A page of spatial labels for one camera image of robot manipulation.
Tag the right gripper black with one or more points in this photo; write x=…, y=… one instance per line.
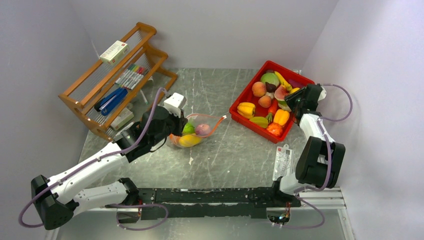
x=290, y=99

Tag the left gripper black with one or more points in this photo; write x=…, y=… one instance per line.
x=181, y=122

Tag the orange fruit toy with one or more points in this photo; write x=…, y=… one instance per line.
x=175, y=140

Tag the green lime toy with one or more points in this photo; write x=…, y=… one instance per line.
x=189, y=128

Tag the yellow mango toy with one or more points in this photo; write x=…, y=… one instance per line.
x=188, y=141

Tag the clear zip top bag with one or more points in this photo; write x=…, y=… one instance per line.
x=212, y=121

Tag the watermelon slice toy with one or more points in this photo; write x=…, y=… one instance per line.
x=279, y=95

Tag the purple onion toy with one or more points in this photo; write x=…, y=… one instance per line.
x=203, y=130

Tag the dark purple fig toy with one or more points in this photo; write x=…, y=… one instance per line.
x=270, y=88

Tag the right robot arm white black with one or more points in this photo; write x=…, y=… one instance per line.
x=319, y=164

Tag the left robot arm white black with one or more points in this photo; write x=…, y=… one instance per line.
x=62, y=196

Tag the red plastic food bin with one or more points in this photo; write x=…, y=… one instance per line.
x=247, y=96

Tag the purple eggplant toy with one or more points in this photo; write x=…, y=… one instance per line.
x=295, y=84

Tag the banana toy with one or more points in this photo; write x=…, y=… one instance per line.
x=283, y=81

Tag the orange bell pepper toy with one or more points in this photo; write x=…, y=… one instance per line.
x=281, y=117

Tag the orange carrot toy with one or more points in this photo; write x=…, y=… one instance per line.
x=272, y=111

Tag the green cabbage toy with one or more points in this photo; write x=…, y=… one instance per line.
x=270, y=78

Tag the peach toy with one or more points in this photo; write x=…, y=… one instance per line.
x=265, y=101
x=259, y=89

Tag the green box lower shelf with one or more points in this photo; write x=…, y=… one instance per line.
x=123, y=118

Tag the yellow green starfruit toy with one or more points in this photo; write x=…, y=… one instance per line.
x=262, y=122

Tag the wooden shelf rack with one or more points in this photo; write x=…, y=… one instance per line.
x=101, y=79

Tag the bundle of coloured markers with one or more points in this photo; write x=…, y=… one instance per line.
x=131, y=76

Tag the blue stapler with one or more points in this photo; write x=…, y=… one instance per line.
x=108, y=103

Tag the white box on top shelf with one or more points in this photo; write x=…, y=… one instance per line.
x=115, y=53

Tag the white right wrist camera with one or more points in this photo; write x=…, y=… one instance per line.
x=322, y=94

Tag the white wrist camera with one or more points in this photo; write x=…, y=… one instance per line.
x=322, y=94
x=175, y=103

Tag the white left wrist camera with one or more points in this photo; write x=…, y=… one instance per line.
x=175, y=103

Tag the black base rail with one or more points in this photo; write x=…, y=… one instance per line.
x=209, y=202

